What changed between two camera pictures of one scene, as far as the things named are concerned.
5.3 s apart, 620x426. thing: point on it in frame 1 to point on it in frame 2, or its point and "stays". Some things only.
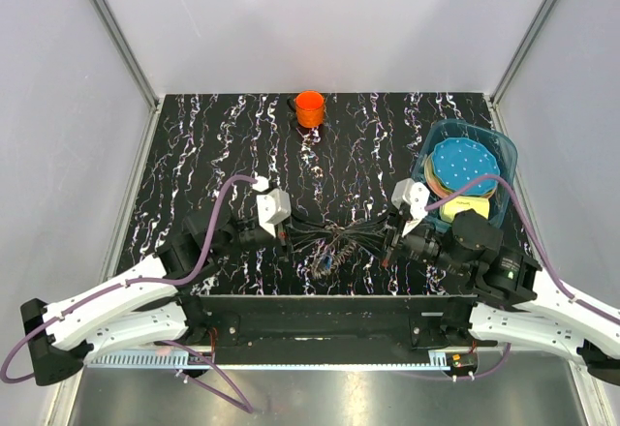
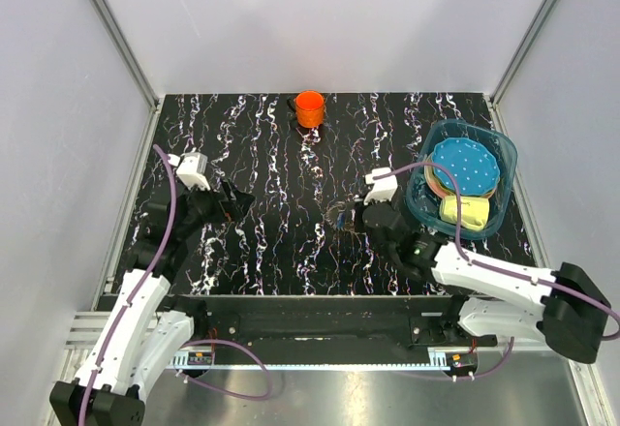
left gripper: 303,228 to 235,207
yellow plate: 428,171 stays
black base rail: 332,322 stays
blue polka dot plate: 459,162 stays
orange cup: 310,108 stays
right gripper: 373,249 to 359,206
